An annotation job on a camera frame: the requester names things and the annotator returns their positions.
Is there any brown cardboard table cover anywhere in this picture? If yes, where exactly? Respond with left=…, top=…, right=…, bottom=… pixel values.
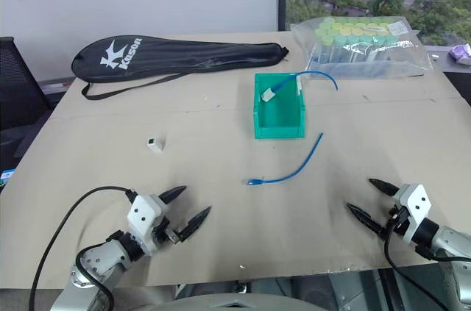
left=0, top=29, right=471, bottom=287

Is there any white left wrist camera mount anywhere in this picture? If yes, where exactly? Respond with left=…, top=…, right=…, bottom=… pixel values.
left=127, top=194, right=172, bottom=255

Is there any small white plastic piece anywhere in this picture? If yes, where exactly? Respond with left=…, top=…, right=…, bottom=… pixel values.
left=260, top=87, right=279, bottom=103

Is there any black mesh chair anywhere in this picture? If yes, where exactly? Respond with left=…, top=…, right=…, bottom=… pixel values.
left=0, top=36, right=54, bottom=160

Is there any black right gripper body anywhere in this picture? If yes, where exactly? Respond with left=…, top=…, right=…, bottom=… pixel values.
left=384, top=203, right=411, bottom=243

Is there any clear bag of capped tubes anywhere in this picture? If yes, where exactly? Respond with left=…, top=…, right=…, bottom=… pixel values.
left=289, top=15, right=434, bottom=81

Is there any blue and white box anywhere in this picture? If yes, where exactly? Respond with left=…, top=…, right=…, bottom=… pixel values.
left=0, top=169, right=17, bottom=189

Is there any purple crumpled object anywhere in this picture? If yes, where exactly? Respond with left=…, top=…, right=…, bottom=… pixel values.
left=447, top=43, right=471, bottom=67

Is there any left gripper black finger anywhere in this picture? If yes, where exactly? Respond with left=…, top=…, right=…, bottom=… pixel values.
left=177, top=205, right=213, bottom=243
left=157, top=185, right=188, bottom=210

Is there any blue cable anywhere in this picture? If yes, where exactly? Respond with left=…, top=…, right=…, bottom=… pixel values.
left=271, top=70, right=339, bottom=93
left=241, top=132, right=325, bottom=187

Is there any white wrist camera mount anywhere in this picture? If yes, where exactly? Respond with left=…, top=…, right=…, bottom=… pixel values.
left=127, top=194, right=172, bottom=255
left=392, top=183, right=432, bottom=244

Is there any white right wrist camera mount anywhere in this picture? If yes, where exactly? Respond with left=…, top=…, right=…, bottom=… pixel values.
left=392, top=183, right=432, bottom=244

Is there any small white connector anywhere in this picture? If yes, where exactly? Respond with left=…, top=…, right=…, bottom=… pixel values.
left=146, top=135, right=166, bottom=154

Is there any green plastic bin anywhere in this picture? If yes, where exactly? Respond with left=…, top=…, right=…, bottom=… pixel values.
left=252, top=71, right=308, bottom=140

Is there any black Kason racket bag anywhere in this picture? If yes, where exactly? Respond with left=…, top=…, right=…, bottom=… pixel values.
left=71, top=34, right=291, bottom=101

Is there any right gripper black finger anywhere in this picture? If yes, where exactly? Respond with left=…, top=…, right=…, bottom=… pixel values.
left=368, top=178, right=400, bottom=199
left=346, top=203, right=388, bottom=242

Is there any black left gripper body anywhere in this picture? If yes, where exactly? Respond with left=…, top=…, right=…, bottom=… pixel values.
left=149, top=211, right=187, bottom=252

